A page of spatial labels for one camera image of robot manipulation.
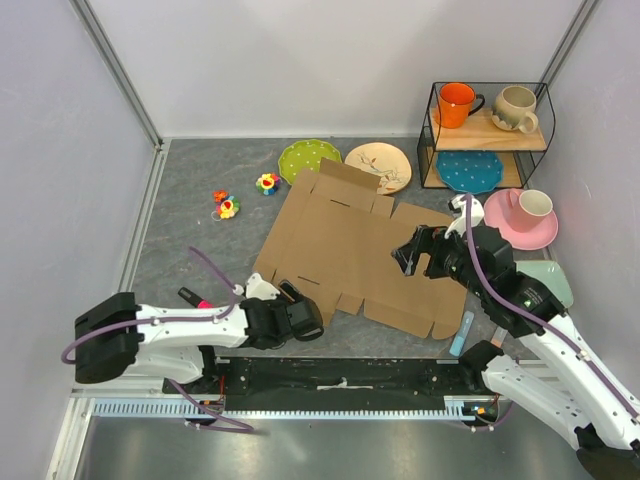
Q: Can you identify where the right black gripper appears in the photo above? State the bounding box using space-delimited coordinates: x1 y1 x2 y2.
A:
391 223 490 298

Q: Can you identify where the brown cardboard box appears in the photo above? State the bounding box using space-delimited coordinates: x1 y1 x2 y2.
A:
254 160 466 339

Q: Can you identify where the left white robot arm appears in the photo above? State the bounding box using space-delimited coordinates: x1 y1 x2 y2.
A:
62 274 324 393

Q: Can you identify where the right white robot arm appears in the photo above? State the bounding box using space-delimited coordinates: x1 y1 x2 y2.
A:
392 226 639 479

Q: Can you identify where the pink saucer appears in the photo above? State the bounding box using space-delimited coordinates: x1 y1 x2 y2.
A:
484 189 559 251

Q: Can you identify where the blue polka dot plate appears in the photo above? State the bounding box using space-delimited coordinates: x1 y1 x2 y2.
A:
435 151 504 195

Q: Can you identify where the cream plate with branch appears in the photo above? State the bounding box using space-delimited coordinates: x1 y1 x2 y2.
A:
344 142 412 195

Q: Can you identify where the pink black marker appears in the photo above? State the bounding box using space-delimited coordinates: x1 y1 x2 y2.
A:
178 287 213 309

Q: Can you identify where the blue marker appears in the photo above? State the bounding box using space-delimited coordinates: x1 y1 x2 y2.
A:
449 311 475 357

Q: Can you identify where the rainbow flower plush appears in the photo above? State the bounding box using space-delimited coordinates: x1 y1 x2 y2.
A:
255 172 281 196

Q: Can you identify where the pink cup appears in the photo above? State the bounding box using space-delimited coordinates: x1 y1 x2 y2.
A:
506 189 554 232

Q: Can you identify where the small orange flower toy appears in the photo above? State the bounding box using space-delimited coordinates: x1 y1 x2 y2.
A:
212 190 229 204

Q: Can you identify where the mint green square plate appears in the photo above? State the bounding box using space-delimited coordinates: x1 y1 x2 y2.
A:
516 260 574 309

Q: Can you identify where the green polka dot plate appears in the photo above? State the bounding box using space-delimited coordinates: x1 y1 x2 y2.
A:
278 139 342 185

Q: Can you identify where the orange mug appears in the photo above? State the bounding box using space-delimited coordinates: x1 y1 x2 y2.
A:
435 82 486 129

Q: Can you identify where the beige ceramic mug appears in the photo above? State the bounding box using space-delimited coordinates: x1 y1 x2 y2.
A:
491 85 539 134

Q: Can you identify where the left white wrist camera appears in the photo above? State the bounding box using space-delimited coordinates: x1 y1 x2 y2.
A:
232 273 280 300

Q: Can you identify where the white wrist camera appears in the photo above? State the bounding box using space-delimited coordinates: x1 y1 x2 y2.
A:
232 273 280 300
444 194 485 239

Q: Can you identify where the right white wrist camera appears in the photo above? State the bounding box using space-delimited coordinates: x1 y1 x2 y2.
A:
444 194 485 239

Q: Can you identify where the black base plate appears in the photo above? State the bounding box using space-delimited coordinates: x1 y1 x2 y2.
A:
183 357 493 412

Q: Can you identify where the flower plush keychain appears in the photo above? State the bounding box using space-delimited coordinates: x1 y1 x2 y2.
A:
211 196 240 221

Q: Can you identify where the black wire shelf rack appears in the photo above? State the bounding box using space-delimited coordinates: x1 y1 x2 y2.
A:
417 82 556 190

